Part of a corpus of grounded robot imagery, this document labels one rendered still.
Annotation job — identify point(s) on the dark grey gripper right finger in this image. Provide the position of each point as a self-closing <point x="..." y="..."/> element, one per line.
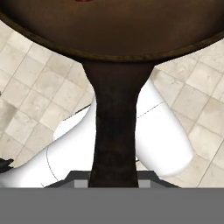
<point x="148" y="180"/>

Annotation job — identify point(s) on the red raw steak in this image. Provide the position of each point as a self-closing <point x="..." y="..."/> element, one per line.
<point x="84" y="0"/>

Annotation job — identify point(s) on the dark brown cast-iron pan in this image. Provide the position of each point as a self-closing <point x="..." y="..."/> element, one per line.
<point x="116" y="32"/>

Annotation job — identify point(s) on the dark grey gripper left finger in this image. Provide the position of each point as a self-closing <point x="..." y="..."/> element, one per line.
<point x="76" y="179"/>

